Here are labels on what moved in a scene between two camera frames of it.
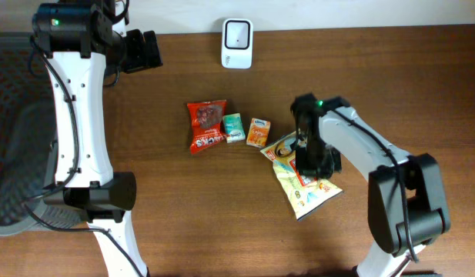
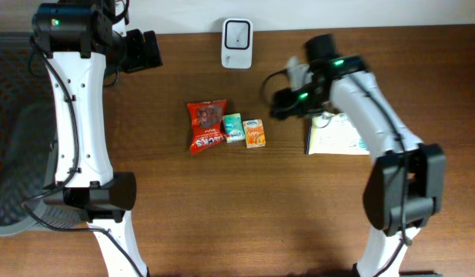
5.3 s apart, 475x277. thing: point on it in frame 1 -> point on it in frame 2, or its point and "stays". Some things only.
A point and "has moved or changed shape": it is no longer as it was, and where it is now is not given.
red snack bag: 205,122 stays
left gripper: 142,58 stays
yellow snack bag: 304,191 has moved or changed shape
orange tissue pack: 258,132 has moved or changed shape
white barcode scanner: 237,43 stays
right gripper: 322,166 -> 298,101
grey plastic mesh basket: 23,124 stays
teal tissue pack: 234,128 stays
